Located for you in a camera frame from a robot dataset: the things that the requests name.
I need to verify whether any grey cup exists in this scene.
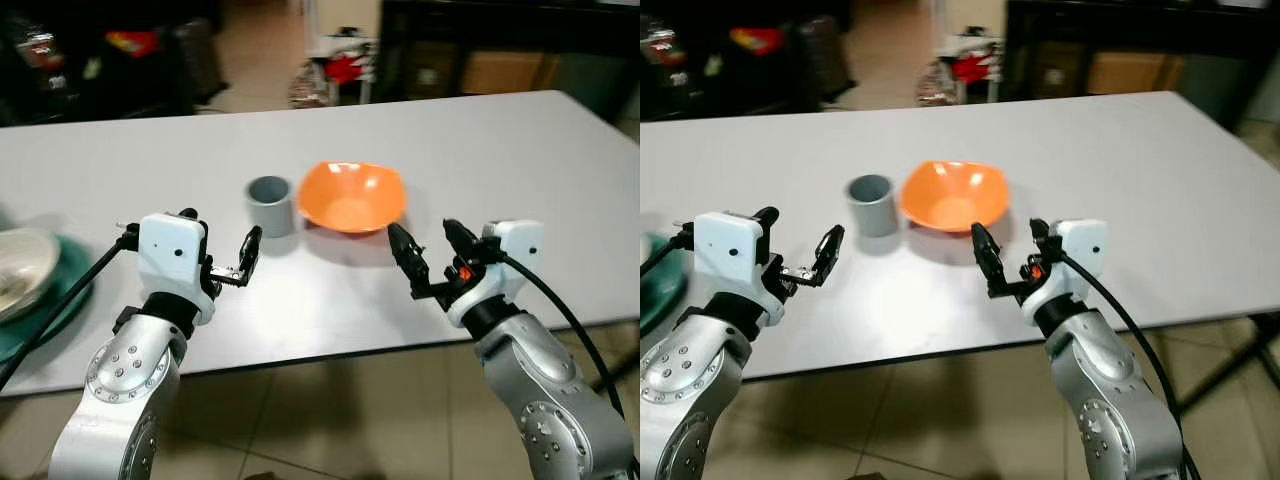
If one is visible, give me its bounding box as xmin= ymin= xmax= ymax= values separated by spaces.
xmin=846 ymin=174 xmax=896 ymax=238
xmin=245 ymin=175 xmax=297 ymax=239

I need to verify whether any orange bowl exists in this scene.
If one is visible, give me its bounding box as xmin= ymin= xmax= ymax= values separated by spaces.
xmin=297 ymin=161 xmax=408 ymax=235
xmin=900 ymin=160 xmax=1009 ymax=234

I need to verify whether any green plate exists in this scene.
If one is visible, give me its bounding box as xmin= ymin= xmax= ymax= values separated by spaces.
xmin=640 ymin=232 xmax=693 ymax=336
xmin=0 ymin=235 xmax=94 ymax=363

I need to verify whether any black suitcase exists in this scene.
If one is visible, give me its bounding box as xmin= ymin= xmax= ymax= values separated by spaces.
xmin=170 ymin=18 xmax=227 ymax=103
xmin=795 ymin=15 xmax=852 ymax=103

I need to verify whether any white bowl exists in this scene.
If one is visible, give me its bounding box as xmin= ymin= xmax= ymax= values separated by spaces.
xmin=0 ymin=228 xmax=61 ymax=323

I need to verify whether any brown cardboard box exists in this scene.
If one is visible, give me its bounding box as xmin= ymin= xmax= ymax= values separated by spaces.
xmin=1085 ymin=50 xmax=1187 ymax=96
xmin=460 ymin=50 xmax=561 ymax=96

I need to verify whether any red packet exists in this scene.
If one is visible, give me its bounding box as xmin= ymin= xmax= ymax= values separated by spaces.
xmin=730 ymin=28 xmax=787 ymax=56
xmin=105 ymin=30 xmax=161 ymax=57

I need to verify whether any red cloth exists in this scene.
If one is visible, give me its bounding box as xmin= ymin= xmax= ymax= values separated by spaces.
xmin=950 ymin=54 xmax=993 ymax=85
xmin=323 ymin=55 xmax=368 ymax=87

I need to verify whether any shiny snack bag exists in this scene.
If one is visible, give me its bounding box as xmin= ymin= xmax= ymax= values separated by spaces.
xmin=643 ymin=25 xmax=691 ymax=86
xmin=15 ymin=25 xmax=69 ymax=86

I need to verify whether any white rack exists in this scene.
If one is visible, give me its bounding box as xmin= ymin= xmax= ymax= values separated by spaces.
xmin=932 ymin=0 xmax=1006 ymax=106
xmin=305 ymin=0 xmax=381 ymax=106

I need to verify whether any black table leg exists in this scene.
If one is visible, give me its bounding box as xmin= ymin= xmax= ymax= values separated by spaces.
xmin=1180 ymin=313 xmax=1280 ymax=413

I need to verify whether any black cabinet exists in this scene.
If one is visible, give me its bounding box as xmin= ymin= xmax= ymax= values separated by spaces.
xmin=375 ymin=0 xmax=641 ymax=106
xmin=1005 ymin=0 xmax=1280 ymax=106

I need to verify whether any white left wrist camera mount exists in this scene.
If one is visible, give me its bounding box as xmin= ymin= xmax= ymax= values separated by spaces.
xmin=137 ymin=212 xmax=216 ymax=326
xmin=693 ymin=212 xmax=777 ymax=326

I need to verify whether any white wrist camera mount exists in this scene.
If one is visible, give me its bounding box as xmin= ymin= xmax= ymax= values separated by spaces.
xmin=137 ymin=212 xmax=216 ymax=326
xmin=1020 ymin=218 xmax=1109 ymax=326
xmin=447 ymin=220 xmax=546 ymax=329
xmin=693 ymin=212 xmax=777 ymax=326

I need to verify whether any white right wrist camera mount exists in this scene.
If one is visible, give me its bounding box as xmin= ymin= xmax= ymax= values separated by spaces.
xmin=447 ymin=220 xmax=546 ymax=329
xmin=1020 ymin=218 xmax=1109 ymax=326

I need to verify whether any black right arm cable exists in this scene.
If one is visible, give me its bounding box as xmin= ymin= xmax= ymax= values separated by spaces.
xmin=497 ymin=250 xmax=641 ymax=476
xmin=1058 ymin=252 xmax=1203 ymax=480

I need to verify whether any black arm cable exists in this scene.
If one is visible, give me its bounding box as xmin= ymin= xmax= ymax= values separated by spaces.
xmin=497 ymin=250 xmax=641 ymax=476
xmin=1058 ymin=252 xmax=1203 ymax=480
xmin=640 ymin=230 xmax=697 ymax=278
xmin=0 ymin=225 xmax=141 ymax=391

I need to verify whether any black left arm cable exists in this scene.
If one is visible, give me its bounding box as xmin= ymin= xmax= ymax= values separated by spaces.
xmin=640 ymin=230 xmax=697 ymax=278
xmin=0 ymin=225 xmax=141 ymax=391

